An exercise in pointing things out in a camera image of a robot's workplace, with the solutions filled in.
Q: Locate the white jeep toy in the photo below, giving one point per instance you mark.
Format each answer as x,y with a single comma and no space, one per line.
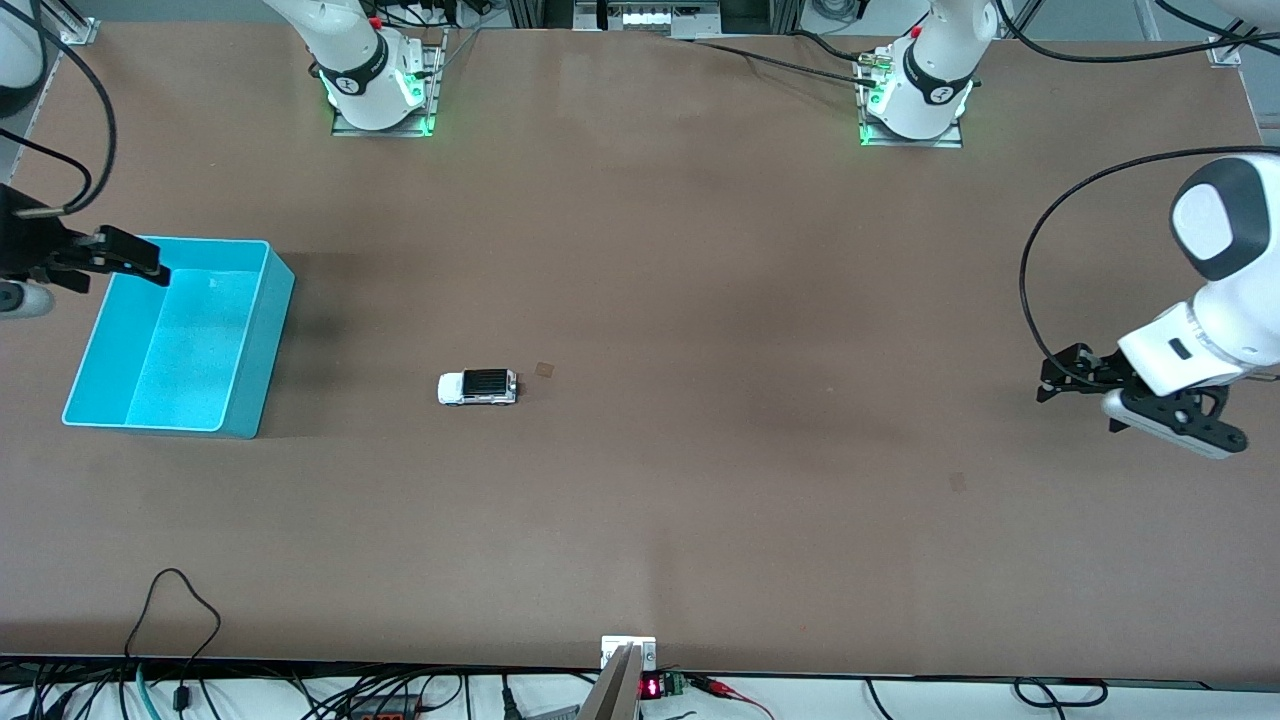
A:
478,385

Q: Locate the teal plastic bin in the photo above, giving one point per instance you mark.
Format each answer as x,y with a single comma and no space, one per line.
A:
190,340

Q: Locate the red digit display module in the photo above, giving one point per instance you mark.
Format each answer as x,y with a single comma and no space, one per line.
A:
655,687

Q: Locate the orange black power device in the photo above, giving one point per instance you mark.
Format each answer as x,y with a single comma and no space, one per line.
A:
385,708

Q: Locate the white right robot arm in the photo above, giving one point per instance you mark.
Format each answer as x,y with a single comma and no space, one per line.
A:
360,90

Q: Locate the aluminium frame profile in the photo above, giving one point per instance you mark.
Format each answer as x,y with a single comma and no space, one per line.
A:
1225,52
75,25

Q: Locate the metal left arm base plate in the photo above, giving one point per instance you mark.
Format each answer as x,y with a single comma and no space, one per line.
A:
915,143

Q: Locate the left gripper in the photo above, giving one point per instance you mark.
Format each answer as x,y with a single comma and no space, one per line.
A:
1088,372

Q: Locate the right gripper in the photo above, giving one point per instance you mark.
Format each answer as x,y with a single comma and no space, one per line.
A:
22,243

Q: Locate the metal control box with lights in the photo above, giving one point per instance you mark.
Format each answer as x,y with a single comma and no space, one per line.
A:
650,18

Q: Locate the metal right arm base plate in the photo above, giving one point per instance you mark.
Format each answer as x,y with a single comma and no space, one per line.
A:
433,95

